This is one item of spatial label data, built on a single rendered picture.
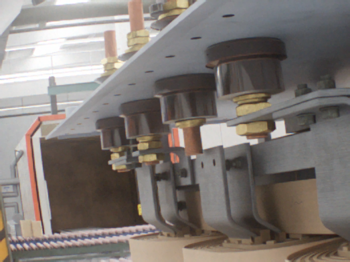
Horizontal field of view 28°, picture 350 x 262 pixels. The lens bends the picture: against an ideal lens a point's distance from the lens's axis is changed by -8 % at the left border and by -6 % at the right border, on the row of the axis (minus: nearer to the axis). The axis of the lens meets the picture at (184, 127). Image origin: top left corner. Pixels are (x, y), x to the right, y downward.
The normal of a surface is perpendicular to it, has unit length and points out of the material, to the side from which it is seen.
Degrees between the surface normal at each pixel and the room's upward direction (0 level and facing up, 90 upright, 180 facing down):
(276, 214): 90
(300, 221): 90
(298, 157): 90
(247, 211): 90
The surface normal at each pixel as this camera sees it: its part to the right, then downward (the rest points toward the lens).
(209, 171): -0.95, 0.09
